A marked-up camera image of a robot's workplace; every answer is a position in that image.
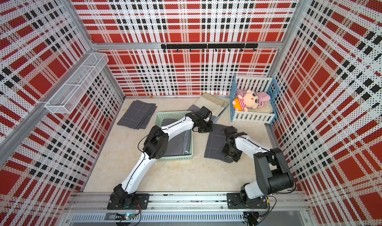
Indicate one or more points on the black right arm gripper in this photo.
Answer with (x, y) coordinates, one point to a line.
(235, 158)

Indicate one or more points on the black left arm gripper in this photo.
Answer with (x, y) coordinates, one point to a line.
(209, 129)

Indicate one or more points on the dark grey checked pillowcase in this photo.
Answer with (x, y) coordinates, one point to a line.
(215, 144)
(138, 115)

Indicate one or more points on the beige and grey pillowcase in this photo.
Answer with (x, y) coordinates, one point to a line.
(216, 105)

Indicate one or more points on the plain grey pillowcase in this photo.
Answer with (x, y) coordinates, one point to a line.
(180, 144)

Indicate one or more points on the green perforated plastic basket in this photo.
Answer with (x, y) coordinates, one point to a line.
(166, 118)

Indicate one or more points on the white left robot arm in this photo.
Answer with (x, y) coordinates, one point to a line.
(155, 146)

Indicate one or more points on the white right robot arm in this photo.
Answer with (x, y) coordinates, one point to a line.
(271, 170)

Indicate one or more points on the pink plush doll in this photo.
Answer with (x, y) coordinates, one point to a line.
(238, 104)

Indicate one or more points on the blue white toy crib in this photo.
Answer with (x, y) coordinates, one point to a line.
(257, 84)

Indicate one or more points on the cream fluffy crib mattress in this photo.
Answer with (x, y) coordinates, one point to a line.
(267, 108)

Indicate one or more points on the small green circuit board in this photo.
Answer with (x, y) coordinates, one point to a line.
(124, 217)

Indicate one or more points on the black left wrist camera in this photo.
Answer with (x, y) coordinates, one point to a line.
(204, 113)

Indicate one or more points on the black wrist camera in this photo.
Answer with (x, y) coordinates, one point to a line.
(204, 113)
(230, 131)

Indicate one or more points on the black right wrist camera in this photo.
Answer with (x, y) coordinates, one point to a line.
(230, 131)

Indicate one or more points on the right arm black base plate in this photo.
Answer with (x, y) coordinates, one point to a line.
(238, 201)

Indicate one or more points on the black wall hook rail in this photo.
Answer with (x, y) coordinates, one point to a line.
(208, 46)

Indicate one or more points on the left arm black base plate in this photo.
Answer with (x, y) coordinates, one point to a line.
(134, 202)

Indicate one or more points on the white wire mesh shelf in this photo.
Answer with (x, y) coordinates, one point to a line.
(65, 100)

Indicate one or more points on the aluminium front rail frame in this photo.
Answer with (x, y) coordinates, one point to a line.
(188, 208)

